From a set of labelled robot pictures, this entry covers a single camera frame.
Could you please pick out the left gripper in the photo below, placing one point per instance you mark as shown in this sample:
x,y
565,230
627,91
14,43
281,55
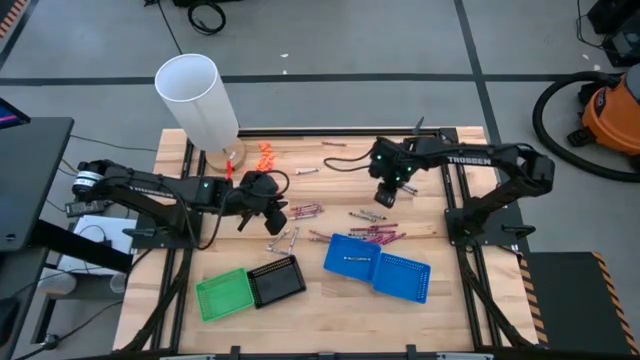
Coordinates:
x,y
255,192

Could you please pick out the white cylinder lamp wooden base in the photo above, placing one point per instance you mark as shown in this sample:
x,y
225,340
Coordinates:
x,y
195,100

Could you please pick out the orange shop vacuum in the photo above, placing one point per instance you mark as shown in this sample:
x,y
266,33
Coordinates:
x,y
612,115
538,117

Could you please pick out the black power adapter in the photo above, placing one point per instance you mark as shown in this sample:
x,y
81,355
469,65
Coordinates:
x,y
87,209

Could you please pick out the white box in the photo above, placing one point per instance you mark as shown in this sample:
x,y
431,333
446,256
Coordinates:
x,y
117,226

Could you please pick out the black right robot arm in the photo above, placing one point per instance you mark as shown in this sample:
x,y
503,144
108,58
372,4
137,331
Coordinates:
x,y
500,152

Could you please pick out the white rounded device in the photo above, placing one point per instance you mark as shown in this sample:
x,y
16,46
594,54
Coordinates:
x,y
56,283

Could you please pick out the black side desk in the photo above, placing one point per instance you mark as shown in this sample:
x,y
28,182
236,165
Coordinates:
x,y
30,175

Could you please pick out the blue plastic basket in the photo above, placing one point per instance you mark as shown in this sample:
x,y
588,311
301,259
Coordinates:
x,y
350,270
400,261

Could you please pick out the black equipment case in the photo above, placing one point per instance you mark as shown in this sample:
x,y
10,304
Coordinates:
x,y
625,45

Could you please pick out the green plastic basket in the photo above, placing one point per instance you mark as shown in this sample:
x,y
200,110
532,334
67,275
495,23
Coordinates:
x,y
222,295

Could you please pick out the dark display screen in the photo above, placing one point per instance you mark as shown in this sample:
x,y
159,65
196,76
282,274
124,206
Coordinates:
x,y
10,116

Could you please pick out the black frame bracket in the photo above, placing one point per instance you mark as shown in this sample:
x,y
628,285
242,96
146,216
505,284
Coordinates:
x,y
411,352
418,127
235,352

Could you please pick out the black plastic basket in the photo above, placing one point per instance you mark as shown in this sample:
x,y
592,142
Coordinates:
x,y
277,282

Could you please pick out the hazard-striped floor strip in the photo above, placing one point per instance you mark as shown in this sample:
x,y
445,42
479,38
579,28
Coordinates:
x,y
12,15

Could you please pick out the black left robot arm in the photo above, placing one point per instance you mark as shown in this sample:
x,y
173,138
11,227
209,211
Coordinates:
x,y
150,187

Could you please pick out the black hazard-striped mat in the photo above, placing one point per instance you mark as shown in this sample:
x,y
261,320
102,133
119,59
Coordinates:
x,y
575,300

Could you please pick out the orange cap erasers pile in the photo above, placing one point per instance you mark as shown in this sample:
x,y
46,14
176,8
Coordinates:
x,y
265,160

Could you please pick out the clear plastic cup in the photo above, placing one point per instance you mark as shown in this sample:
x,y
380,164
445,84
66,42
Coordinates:
x,y
118,283

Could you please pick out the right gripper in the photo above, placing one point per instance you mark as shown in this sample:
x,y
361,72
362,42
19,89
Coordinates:
x,y
390,175

